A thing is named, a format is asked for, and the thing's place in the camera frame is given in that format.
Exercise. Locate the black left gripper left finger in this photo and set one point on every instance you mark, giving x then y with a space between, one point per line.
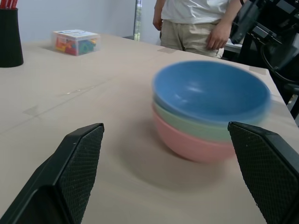
58 177

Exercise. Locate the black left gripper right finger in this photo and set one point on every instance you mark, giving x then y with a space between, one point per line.
268 172

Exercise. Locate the pink bowl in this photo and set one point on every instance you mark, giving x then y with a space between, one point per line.
194 148

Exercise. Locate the green bowl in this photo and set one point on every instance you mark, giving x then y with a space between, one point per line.
187 127

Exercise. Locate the blue bowl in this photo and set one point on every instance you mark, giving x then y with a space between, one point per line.
210 93

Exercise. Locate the person's left hand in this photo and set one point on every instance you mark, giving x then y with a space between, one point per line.
217 37

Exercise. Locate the person's right hand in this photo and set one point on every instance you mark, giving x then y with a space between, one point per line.
157 23

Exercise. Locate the beige tape strip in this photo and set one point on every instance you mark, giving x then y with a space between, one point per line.
166 50
257 70

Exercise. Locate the clear box of colourful pieces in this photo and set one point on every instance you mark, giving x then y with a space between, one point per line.
74 43

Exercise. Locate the black ribbed pen cup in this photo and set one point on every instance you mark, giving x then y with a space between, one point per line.
9 39

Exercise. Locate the person in white shirt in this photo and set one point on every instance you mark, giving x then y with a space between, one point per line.
189 28

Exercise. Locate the narrow window strip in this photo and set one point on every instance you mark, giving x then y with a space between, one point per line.
138 21

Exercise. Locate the red pen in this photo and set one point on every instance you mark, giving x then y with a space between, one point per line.
13 3
2 4

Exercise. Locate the black equipment frame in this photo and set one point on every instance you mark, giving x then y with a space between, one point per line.
264 21

